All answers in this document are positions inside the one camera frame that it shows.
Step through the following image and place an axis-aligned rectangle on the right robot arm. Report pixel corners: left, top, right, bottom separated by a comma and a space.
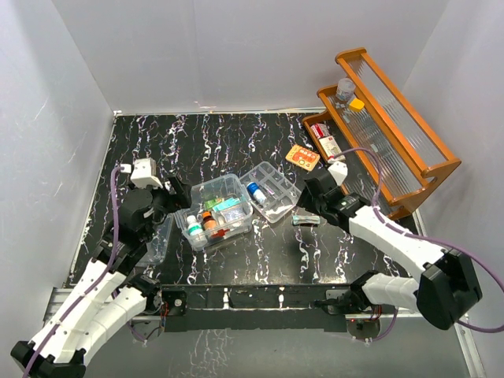
298, 172, 483, 330

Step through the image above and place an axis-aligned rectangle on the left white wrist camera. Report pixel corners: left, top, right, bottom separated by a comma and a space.
120, 157, 162, 189

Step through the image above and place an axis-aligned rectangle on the orange plaster packet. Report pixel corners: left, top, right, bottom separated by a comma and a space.
286, 145, 320, 172

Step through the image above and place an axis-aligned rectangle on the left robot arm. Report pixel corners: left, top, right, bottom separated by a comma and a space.
10, 176, 191, 377

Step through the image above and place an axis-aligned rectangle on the clear compartment organizer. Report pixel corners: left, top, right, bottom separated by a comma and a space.
239, 161, 301, 224

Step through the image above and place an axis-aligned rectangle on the beige medicine box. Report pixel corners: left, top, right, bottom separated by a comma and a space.
319, 136, 346, 164

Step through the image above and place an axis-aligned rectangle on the clear jar on shelf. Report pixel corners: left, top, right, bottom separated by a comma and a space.
335, 78, 356, 102

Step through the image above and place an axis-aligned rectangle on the yellow capped bottle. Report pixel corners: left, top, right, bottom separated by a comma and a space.
348, 98, 365, 112

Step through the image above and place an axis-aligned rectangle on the clear first aid box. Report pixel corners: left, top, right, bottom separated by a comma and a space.
174, 174, 254, 251

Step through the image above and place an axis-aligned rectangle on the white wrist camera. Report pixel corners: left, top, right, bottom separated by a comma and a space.
328, 161, 348, 186
120, 157, 162, 189

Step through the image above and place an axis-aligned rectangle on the clear box lid with handle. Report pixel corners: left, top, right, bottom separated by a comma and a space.
136, 215, 173, 267

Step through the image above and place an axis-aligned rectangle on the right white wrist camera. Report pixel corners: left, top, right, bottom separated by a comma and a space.
328, 161, 348, 186

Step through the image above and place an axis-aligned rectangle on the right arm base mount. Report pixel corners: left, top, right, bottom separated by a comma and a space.
313, 270, 382, 321

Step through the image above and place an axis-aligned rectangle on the blue white spray bottle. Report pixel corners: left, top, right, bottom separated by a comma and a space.
246, 182, 267, 205

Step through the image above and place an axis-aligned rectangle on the teal bandage packet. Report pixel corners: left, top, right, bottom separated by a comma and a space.
213, 198, 242, 211

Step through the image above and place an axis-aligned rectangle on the white blue gauze packet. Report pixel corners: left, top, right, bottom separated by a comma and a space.
220, 206, 246, 224

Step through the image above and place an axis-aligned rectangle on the red white medicine box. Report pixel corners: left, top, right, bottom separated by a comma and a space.
310, 123, 331, 139

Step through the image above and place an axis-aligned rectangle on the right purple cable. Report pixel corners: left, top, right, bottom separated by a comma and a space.
332, 147, 504, 343

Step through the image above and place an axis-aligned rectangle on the orange wooden shelf rack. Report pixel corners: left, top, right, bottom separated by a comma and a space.
302, 47, 461, 220

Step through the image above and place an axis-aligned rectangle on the orange brown medicine bottle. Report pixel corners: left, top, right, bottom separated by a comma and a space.
202, 211, 218, 231

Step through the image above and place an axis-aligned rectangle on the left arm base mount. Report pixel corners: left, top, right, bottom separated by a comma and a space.
130, 275, 187, 330

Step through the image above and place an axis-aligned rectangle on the white green capped bottle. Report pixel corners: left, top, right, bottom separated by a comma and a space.
187, 215, 204, 243

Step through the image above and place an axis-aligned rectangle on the metal frame rail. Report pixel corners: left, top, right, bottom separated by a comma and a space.
39, 220, 485, 378

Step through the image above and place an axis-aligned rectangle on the green wind oil box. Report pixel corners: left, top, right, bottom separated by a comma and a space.
204, 198, 224, 210

